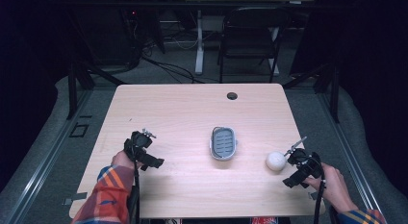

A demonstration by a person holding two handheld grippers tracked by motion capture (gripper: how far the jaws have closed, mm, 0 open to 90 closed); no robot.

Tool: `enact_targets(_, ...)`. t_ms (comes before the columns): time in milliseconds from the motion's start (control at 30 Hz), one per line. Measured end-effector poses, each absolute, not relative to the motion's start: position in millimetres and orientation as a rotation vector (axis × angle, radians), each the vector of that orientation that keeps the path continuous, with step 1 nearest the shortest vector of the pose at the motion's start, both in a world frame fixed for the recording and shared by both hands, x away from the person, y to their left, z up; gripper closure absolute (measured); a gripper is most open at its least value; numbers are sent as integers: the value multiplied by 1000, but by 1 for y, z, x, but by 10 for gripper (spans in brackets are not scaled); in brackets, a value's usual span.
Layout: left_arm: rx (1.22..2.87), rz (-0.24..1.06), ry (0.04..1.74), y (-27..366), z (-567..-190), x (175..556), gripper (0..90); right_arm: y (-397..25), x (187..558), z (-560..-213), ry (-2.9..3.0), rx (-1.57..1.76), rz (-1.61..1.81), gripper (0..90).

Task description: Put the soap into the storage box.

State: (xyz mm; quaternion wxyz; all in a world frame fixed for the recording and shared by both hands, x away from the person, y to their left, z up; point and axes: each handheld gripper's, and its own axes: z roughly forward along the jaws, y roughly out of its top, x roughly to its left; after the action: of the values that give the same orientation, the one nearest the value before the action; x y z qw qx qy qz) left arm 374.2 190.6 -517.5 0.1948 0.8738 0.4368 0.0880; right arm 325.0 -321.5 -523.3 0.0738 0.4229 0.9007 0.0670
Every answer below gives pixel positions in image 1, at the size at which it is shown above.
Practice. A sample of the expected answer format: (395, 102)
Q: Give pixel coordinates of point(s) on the person's left hand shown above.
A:
(122, 160)

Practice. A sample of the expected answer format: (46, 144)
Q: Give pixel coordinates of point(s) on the grey soap dish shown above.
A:
(223, 143)

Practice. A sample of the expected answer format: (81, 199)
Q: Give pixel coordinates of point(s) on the white round ball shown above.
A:
(275, 161)

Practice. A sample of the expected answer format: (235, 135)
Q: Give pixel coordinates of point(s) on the black metal stand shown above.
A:
(333, 89)
(77, 86)

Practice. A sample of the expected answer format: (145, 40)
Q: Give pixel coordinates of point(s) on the grey tape strip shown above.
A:
(75, 197)

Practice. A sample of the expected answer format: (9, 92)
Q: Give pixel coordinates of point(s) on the red printed item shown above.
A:
(263, 220)

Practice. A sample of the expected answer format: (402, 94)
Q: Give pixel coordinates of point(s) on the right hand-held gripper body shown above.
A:
(303, 168)

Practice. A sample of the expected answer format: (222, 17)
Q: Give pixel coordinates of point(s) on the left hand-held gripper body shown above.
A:
(141, 155)

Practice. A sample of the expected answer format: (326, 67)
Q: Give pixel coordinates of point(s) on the person's right hand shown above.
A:
(335, 187)

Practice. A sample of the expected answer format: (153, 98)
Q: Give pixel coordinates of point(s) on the black folding chair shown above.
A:
(253, 41)

